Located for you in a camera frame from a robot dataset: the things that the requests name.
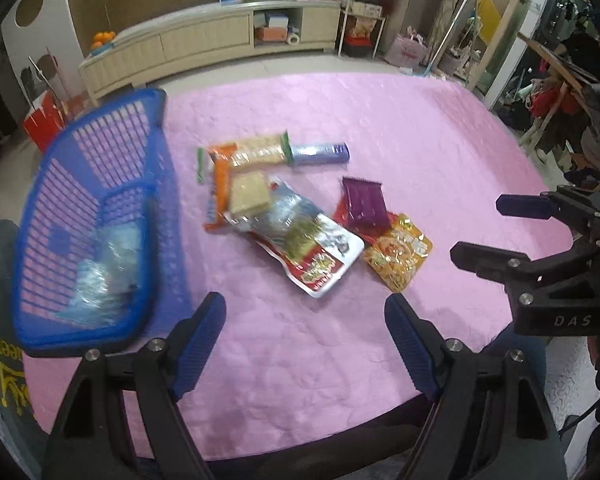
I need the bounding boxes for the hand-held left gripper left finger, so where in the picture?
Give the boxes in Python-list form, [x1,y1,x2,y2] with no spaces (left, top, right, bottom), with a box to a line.
[42,291,227,480]

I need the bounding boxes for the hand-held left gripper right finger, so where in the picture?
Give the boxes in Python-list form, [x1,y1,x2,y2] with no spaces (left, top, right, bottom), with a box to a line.
[384,292,568,480]

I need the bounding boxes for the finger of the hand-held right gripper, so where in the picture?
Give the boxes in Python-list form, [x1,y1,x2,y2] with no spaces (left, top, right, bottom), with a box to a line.
[496,185,600,227]
[450,241,597,312]

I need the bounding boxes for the yellow snack packet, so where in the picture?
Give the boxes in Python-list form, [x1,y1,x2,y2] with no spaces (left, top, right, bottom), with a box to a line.
[362,213,434,294]

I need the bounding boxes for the clear plastic snack packet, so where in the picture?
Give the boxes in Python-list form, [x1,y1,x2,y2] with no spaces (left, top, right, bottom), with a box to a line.
[55,227,148,328]

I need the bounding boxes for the purple snack packet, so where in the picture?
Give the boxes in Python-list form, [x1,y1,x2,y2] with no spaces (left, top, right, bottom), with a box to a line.
[341,176,388,233]

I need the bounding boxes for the red snack packet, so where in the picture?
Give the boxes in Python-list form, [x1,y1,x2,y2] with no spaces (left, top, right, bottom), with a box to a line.
[332,195,396,241]

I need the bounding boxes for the silver and red snack pouch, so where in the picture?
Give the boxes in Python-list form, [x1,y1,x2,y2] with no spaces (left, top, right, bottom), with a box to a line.
[222,175,366,300]

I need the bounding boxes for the small square biscuit pack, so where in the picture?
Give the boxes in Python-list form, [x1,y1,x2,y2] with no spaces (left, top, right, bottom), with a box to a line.
[228,171,273,216]

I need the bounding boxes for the orange snack packet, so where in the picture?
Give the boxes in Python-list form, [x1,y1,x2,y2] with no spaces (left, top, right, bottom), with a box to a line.
[202,144,241,233]

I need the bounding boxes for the purple gum canister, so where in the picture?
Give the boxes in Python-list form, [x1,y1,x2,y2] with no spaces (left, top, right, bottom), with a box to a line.
[290,142,350,167]

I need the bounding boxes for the clear cracker packet green ends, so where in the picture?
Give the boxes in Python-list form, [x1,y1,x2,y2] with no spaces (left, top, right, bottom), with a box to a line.
[196,130,293,186]

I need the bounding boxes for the blue plastic basket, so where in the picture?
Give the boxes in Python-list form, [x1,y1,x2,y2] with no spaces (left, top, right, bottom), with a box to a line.
[11,88,183,358]

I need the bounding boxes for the white quilted cushion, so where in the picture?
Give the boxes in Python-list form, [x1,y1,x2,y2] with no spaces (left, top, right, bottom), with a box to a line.
[545,335,600,436]

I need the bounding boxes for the pink gift bag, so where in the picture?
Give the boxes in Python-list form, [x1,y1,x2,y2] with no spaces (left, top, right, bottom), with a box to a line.
[384,34,428,66]

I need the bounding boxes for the grey cloth with yellow print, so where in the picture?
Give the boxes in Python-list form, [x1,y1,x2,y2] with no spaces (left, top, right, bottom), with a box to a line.
[0,220,56,480]

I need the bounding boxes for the red printed box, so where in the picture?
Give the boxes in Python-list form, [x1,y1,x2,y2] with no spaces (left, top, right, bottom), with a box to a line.
[347,16,386,41]

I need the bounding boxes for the white metal rack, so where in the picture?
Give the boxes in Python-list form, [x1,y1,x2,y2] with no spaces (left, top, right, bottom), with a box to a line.
[330,0,398,58]

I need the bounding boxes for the red paper bag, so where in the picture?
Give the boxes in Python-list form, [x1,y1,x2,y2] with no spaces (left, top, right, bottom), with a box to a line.
[22,91,68,153]

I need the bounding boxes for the cream tv cabinet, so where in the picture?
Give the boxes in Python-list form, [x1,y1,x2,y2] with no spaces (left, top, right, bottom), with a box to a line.
[77,0,342,106]

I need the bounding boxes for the white panel with round holes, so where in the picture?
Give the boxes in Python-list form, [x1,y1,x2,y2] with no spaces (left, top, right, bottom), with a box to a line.
[0,0,88,106]

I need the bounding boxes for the wooden folding frame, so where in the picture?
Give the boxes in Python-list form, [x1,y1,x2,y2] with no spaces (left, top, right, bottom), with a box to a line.
[517,32,600,161]

